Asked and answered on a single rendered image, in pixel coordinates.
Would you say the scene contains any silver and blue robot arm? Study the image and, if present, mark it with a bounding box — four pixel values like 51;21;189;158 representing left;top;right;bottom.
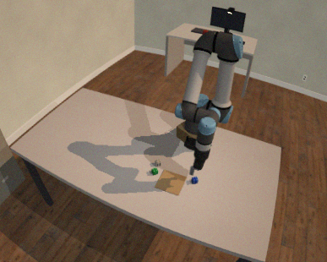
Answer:
175;30;243;145

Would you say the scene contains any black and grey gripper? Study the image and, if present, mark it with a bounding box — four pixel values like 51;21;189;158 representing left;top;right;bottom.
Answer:
184;136;213;176

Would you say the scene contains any tan square mat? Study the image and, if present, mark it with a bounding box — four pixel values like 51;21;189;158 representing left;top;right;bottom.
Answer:
155;170;187;195

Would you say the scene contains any green die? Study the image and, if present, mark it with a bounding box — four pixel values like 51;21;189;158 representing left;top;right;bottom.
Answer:
151;167;158;175

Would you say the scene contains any blue die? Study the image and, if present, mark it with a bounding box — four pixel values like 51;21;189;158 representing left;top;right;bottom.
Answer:
191;177;198;184

